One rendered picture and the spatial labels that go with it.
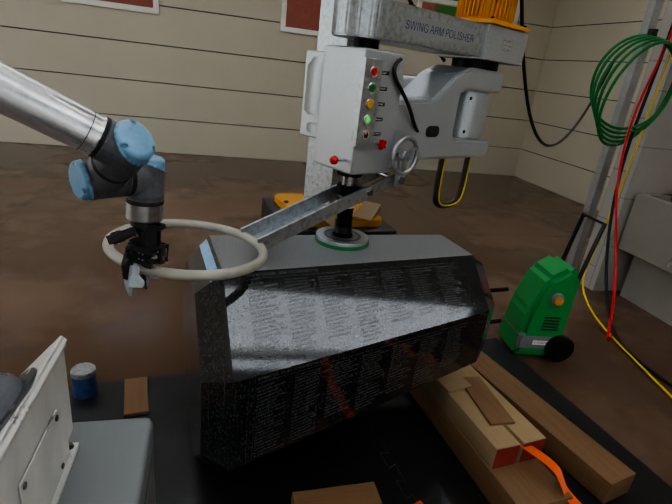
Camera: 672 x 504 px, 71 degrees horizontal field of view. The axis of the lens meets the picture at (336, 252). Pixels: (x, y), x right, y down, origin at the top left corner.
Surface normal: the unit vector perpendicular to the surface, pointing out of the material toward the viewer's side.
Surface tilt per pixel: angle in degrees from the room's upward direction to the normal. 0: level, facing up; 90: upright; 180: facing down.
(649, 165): 90
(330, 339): 45
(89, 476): 0
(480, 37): 90
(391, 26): 90
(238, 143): 90
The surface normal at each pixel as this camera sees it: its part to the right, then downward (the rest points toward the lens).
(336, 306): 0.37, -0.39
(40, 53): 0.23, 0.38
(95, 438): 0.11, -0.92
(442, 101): 0.64, 0.35
